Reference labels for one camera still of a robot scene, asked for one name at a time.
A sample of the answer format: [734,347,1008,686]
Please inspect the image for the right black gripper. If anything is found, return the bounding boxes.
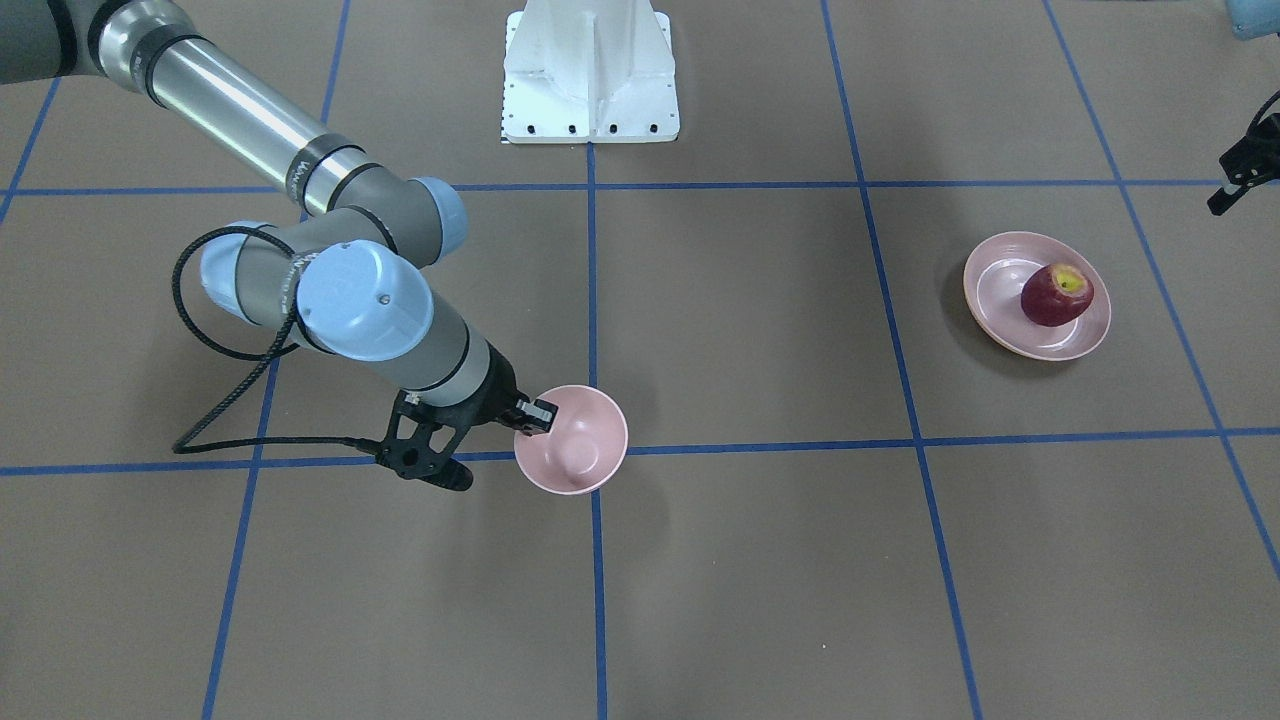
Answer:
[376,352,559,492]

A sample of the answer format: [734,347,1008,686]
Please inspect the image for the white camera mast pedestal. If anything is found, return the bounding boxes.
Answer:
[500,1,681,145]

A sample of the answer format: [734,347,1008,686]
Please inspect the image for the brown paper table cover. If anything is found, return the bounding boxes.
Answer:
[3,1,1277,719]

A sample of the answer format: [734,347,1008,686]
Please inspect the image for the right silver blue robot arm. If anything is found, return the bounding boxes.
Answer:
[3,1,561,491]

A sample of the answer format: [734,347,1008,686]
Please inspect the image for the red yellow apple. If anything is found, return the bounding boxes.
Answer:
[1019,263,1094,327]

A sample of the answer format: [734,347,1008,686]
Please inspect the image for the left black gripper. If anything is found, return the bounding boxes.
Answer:
[1206,91,1279,217]

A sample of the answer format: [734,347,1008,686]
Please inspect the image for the pink plate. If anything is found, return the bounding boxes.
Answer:
[963,231,1112,363]

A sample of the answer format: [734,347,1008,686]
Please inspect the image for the pink bowl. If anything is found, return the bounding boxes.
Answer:
[515,386,628,496]

